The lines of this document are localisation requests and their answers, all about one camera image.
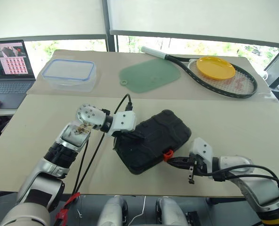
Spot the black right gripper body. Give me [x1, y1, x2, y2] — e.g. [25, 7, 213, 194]
[187, 153, 208, 185]

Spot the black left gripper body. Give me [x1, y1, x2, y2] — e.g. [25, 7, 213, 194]
[111, 129, 133, 151]

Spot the black plastic tool case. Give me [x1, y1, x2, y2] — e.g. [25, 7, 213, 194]
[113, 109, 192, 175]

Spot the silver rounded robot knee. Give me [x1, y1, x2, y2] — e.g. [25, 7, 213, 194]
[97, 195, 128, 226]
[155, 197, 189, 226]

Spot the green cutting mat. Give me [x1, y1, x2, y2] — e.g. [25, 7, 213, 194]
[119, 58, 181, 94]

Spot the clear container with blue lid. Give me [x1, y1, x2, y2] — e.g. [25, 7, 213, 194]
[41, 58, 97, 93]

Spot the black tennis racket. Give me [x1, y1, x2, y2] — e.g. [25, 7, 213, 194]
[141, 46, 258, 99]

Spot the yellow plate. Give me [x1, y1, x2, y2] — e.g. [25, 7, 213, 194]
[195, 56, 237, 81]

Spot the red tape wrap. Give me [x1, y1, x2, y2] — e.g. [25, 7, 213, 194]
[56, 192, 81, 226]

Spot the black monitor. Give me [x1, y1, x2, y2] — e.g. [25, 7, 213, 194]
[263, 48, 279, 89]

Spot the grey laptop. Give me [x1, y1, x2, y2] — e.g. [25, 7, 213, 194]
[0, 39, 37, 109]

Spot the white roller blind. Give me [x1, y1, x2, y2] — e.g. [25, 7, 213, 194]
[107, 0, 279, 50]
[0, 0, 107, 40]

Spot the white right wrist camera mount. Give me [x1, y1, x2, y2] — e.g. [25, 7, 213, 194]
[188, 137, 213, 176]

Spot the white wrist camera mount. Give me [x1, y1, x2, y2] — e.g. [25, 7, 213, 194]
[105, 111, 137, 137]
[188, 137, 213, 176]

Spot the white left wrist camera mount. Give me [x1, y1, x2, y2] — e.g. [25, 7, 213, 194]
[105, 111, 137, 137]

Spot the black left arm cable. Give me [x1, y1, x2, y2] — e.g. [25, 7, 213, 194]
[72, 137, 90, 194]
[72, 93, 133, 197]

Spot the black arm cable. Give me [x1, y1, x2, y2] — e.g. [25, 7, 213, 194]
[72, 93, 133, 197]
[72, 137, 90, 194]
[192, 164, 279, 196]

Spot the thin white cord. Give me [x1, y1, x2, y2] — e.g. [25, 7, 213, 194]
[77, 195, 146, 226]

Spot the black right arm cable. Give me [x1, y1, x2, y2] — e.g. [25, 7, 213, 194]
[192, 164, 279, 196]

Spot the black window frame post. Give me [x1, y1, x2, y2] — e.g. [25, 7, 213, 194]
[101, 0, 119, 53]

